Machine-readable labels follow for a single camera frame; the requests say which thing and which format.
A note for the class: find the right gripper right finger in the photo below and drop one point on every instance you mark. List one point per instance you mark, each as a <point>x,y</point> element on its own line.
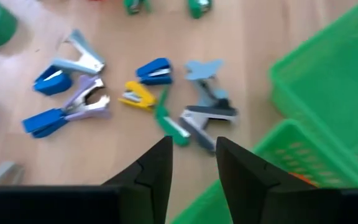
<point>253,193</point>

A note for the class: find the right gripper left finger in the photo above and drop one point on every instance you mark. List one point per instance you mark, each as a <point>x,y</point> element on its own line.
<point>148,186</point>

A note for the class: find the green binder clip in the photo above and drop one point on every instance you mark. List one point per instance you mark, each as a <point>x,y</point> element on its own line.
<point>166,123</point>

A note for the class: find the purple staple remover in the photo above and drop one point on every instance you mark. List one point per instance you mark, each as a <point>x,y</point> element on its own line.
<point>89,113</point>

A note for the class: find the yellow mini stapler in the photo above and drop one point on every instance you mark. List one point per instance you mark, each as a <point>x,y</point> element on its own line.
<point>141,91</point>

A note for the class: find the light blue staple remover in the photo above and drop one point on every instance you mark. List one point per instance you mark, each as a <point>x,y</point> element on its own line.
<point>84,59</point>
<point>202,70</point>

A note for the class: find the green mini stapler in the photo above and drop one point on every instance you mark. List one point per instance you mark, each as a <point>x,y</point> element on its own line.
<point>135,6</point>
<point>199,7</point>

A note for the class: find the green plastic basket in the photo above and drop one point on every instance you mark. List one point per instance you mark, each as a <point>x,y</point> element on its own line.
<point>322,87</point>
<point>278,146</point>

